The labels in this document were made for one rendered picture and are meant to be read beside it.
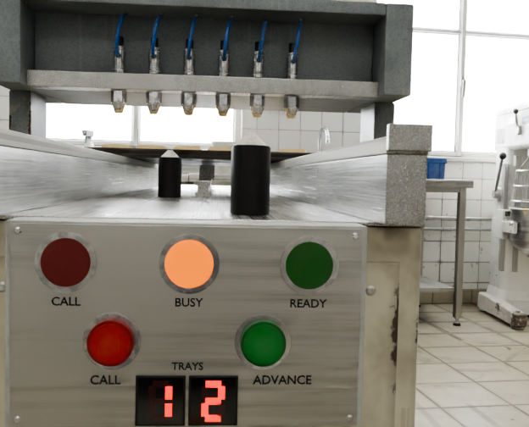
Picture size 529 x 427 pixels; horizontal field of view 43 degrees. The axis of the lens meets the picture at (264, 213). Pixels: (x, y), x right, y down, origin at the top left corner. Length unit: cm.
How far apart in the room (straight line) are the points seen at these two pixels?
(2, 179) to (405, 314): 30
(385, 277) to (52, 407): 25
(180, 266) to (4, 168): 15
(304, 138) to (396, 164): 417
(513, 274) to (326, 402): 423
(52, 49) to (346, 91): 53
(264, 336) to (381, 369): 10
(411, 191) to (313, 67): 83
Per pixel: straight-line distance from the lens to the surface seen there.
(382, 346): 51
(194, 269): 45
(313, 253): 45
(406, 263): 50
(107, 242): 45
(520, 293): 471
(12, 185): 52
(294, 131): 461
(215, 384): 46
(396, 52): 123
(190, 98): 122
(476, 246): 510
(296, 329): 46
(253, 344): 45
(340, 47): 130
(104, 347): 45
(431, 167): 432
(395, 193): 46
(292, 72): 124
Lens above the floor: 87
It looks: 3 degrees down
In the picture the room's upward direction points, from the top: 1 degrees clockwise
